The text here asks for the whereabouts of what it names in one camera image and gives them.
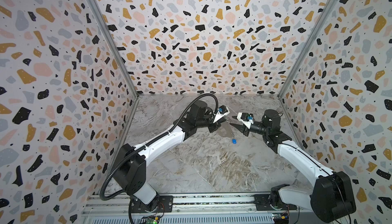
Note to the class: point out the translucent keyring tag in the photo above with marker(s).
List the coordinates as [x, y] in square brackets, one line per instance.
[226, 130]

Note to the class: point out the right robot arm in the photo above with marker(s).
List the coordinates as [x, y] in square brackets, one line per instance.
[331, 196]

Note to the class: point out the right corner aluminium profile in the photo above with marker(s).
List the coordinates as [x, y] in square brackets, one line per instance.
[327, 11]

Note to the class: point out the right electronics board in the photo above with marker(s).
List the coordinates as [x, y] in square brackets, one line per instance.
[281, 218]

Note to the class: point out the corner aluminium profile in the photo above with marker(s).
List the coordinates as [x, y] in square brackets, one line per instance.
[113, 48]
[327, 11]

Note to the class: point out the left corner aluminium profile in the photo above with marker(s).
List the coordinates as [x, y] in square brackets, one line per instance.
[113, 48]

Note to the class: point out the left electronics board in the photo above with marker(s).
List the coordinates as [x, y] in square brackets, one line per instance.
[152, 220]

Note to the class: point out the aluminium mounting rail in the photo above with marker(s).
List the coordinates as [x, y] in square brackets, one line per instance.
[193, 208]

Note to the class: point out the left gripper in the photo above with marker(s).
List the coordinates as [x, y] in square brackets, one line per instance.
[216, 125]

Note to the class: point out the electronics board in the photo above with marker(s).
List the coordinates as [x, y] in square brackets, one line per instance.
[281, 218]
[152, 220]

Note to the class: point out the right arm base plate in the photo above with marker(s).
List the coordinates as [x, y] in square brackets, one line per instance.
[270, 201]

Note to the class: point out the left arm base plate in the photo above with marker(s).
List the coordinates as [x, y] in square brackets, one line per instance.
[161, 203]

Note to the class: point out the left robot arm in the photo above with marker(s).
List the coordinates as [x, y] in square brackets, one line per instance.
[130, 167]

